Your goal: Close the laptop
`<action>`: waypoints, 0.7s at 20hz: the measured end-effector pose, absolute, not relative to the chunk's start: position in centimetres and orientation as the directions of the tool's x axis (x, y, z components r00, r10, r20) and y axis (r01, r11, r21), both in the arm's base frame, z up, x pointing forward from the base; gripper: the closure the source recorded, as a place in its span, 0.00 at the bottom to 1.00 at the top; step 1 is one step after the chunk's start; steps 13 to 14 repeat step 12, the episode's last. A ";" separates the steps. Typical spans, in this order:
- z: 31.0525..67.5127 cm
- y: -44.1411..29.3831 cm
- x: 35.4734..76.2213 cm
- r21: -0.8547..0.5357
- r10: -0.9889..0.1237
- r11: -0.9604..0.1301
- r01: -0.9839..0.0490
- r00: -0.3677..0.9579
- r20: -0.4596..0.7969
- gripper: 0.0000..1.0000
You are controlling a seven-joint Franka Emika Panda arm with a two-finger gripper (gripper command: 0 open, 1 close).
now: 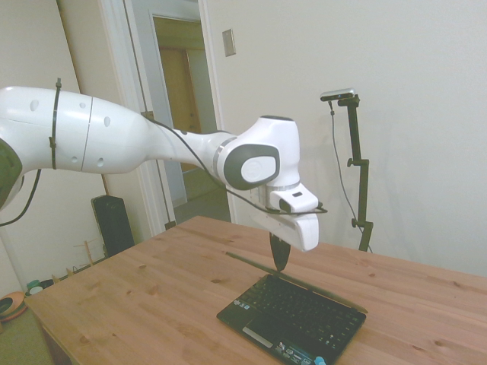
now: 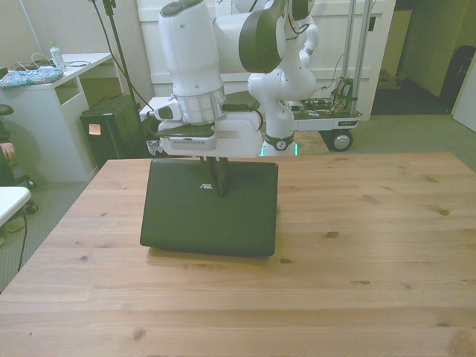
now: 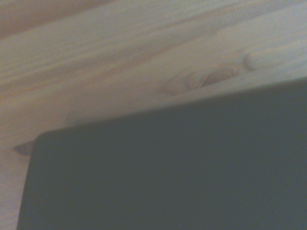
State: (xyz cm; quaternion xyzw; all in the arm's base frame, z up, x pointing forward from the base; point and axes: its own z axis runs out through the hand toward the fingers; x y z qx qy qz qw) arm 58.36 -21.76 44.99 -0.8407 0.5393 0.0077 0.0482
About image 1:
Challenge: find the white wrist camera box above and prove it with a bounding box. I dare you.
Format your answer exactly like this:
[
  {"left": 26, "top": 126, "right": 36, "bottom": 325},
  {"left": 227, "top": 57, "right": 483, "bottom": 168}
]
[{"left": 268, "top": 184, "right": 320, "bottom": 215}]

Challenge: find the white open door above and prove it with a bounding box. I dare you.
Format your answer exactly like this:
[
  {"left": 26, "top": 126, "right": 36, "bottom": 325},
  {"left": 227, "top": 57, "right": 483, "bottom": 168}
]
[{"left": 124, "top": 0, "right": 188, "bottom": 229}]

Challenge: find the black laptop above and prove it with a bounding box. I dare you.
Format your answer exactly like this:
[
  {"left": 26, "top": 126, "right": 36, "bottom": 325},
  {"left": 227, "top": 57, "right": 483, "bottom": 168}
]
[{"left": 215, "top": 250, "right": 368, "bottom": 365}]

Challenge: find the grey exterior camera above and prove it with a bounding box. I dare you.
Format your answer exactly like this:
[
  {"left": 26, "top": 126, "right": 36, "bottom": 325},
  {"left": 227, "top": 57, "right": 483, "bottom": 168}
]
[{"left": 320, "top": 87, "right": 359, "bottom": 103}]

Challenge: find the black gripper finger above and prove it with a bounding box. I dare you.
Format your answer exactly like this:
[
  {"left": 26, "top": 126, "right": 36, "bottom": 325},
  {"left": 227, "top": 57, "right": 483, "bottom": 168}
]
[
  {"left": 269, "top": 230, "right": 282, "bottom": 272},
  {"left": 279, "top": 239, "right": 291, "bottom": 272}
]

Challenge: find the wooden hallway door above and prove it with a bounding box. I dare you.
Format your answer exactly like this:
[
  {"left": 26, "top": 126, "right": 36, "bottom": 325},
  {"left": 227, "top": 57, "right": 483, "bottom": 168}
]
[{"left": 159, "top": 47, "right": 202, "bottom": 135}]

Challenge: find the grey camera cable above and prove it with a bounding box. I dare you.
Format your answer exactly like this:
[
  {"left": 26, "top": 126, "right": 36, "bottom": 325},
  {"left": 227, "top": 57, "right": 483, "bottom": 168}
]
[{"left": 328, "top": 100, "right": 361, "bottom": 229}]

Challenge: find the wooden peg rack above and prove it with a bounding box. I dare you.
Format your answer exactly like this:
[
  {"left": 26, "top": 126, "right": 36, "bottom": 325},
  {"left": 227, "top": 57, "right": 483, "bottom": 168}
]
[{"left": 65, "top": 238, "right": 100, "bottom": 275}]

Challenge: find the black upright speaker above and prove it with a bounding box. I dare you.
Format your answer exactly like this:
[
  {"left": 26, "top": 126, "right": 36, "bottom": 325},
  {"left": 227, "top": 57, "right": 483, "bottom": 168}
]
[{"left": 91, "top": 194, "right": 135, "bottom": 259}]

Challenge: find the black camera stand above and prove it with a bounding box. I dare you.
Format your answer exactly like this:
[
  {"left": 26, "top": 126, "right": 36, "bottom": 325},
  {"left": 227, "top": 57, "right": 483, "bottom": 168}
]
[{"left": 336, "top": 94, "right": 375, "bottom": 253}]

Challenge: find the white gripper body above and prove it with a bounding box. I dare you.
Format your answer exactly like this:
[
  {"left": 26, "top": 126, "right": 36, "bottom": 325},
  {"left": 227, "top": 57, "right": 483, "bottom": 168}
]
[{"left": 250, "top": 211, "right": 320, "bottom": 253}]

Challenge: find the metal wall switch plate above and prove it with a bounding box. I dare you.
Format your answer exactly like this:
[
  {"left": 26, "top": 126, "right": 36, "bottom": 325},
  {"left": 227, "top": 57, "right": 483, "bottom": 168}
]
[{"left": 221, "top": 28, "right": 237, "bottom": 59}]

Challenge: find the orange bowl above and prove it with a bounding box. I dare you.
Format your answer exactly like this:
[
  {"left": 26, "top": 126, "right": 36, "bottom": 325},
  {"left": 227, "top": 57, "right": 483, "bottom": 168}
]
[{"left": 0, "top": 290, "right": 28, "bottom": 323}]

